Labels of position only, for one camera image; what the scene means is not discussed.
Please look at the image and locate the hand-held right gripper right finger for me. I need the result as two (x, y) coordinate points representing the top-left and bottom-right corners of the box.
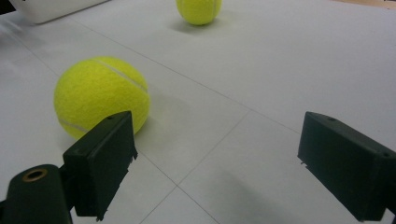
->
(297, 111), (396, 222)

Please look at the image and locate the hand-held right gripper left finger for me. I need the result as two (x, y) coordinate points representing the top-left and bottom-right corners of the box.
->
(62, 110), (138, 222)

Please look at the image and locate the yellow tennis ball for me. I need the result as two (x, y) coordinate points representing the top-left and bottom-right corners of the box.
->
(176, 0), (223, 26)
(53, 56), (151, 140)

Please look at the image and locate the white plastic bin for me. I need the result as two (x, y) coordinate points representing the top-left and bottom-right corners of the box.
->
(8, 0), (111, 25)

